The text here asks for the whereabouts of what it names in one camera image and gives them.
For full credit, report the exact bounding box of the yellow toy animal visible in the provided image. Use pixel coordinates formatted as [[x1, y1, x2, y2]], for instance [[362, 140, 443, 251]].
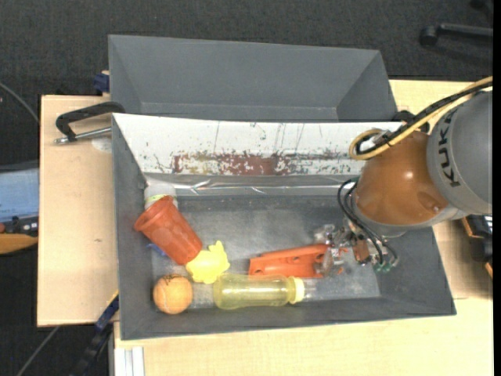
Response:
[[185, 240, 231, 285]]

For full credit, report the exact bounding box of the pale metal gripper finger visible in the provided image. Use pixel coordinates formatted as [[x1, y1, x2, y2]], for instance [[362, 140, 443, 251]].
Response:
[[312, 225, 342, 248], [319, 253, 346, 278]]

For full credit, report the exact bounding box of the pale wood board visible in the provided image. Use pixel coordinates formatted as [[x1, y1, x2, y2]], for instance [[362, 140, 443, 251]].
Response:
[[37, 94, 119, 327]]

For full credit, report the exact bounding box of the orange plastic cup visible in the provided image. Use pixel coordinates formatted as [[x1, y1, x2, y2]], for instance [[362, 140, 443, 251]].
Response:
[[133, 195, 204, 266]]

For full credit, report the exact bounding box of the red-orange flat block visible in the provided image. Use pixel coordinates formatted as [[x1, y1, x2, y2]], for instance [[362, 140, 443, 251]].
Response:
[[247, 243, 333, 280]]

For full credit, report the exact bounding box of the yellow clear plastic bottle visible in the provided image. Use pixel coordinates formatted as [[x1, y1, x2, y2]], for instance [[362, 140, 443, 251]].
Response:
[[212, 273, 314, 311]]

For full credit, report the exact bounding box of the grey metal bin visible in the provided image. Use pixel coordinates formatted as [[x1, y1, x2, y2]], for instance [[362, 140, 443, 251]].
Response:
[[107, 34, 457, 341]]

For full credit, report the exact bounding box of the orange ball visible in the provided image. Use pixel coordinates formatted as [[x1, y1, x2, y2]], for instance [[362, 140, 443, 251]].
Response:
[[152, 274, 194, 315]]

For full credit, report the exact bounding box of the white plastic cup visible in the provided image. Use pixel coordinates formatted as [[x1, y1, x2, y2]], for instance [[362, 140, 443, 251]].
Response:
[[143, 182, 178, 208]]

